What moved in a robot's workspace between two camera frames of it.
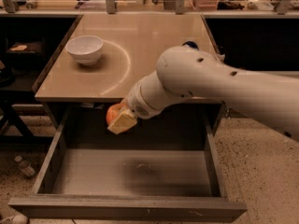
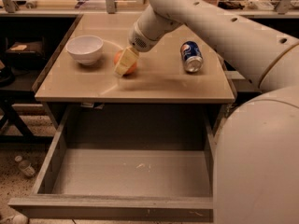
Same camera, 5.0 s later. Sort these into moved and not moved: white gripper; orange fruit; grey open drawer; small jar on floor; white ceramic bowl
Moved: white gripper; orange fruit
Not moved: small jar on floor; white ceramic bowl; grey open drawer
